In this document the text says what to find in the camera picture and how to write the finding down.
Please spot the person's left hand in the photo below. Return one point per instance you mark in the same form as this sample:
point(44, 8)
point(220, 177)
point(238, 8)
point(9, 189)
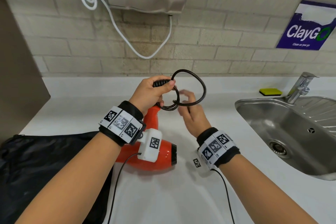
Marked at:
point(148, 94)

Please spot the person's right hand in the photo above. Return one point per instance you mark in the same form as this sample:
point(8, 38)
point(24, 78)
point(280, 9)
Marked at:
point(195, 118)

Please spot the orange hair dryer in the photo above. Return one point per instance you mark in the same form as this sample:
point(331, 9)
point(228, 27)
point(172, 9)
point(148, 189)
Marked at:
point(165, 158)

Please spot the black drawstring bag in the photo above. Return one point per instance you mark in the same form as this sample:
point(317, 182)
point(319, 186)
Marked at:
point(34, 166)

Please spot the person's right forearm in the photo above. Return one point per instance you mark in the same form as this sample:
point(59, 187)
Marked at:
point(262, 197)

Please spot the person's left forearm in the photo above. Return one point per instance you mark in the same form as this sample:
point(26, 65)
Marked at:
point(68, 184)

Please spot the right wristband with square markers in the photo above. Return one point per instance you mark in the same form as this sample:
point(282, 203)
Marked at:
point(218, 147)

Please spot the wristband with square markers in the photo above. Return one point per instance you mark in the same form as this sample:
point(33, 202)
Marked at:
point(218, 147)
point(122, 122)

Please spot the left wristband with square markers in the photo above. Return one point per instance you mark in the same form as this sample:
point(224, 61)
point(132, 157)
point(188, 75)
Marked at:
point(122, 122)

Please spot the yellow sponge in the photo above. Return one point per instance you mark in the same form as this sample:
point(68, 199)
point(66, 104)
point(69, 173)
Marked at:
point(271, 91)

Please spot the stainless steel sink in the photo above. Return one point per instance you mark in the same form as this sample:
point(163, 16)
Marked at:
point(286, 129)

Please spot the chrome faucet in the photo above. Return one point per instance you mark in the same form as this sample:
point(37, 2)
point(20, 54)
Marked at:
point(300, 87)

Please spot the brown side panel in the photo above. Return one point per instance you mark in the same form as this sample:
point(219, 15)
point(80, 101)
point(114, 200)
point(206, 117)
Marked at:
point(15, 74)

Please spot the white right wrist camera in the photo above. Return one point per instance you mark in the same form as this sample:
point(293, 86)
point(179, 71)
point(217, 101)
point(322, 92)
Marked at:
point(199, 166)

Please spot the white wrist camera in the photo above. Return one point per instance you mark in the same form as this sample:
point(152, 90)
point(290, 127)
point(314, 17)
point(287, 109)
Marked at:
point(151, 145)
point(199, 166)

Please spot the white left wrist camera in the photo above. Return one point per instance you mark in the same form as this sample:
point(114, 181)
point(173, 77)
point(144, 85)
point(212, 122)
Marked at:
point(151, 145)

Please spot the purple wall poster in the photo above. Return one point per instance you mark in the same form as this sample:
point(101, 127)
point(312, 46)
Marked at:
point(303, 33)

